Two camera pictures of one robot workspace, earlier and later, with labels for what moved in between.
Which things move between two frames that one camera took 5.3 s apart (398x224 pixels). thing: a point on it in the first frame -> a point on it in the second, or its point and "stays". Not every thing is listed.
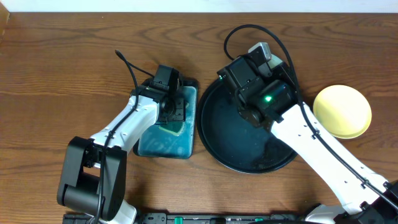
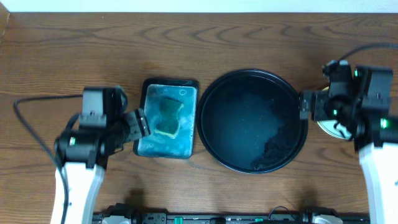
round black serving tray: x=233 y=142 stays
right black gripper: x=283 y=74 -> x=319 y=98
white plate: x=274 y=61 -> x=341 y=131
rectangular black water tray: x=175 y=139 stays
